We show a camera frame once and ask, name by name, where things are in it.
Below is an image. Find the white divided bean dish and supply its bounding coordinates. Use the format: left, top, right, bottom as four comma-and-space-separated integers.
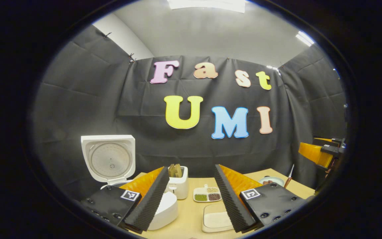
193, 184, 222, 203

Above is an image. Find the small ceiling light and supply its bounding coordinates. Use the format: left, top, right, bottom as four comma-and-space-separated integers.
295, 31, 315, 47

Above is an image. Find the black backdrop cloth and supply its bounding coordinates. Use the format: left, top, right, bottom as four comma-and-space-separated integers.
29, 25, 347, 199

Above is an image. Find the clear box of rice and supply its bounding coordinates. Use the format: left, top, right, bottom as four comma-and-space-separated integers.
202, 203, 235, 233

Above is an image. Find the pale green plate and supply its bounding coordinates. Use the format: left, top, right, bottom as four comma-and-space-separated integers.
258, 176, 285, 187

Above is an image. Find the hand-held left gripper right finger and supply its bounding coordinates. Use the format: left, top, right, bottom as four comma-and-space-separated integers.
214, 164, 306, 233

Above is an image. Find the white rice cooker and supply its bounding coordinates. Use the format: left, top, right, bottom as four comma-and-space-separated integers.
81, 134, 179, 231

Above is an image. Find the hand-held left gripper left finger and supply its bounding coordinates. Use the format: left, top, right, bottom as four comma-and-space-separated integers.
80, 167, 170, 233

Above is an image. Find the white toaster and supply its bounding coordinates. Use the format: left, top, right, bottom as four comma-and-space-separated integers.
166, 166, 189, 200

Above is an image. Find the brown wooden spoon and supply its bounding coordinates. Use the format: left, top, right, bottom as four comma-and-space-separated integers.
285, 164, 295, 189

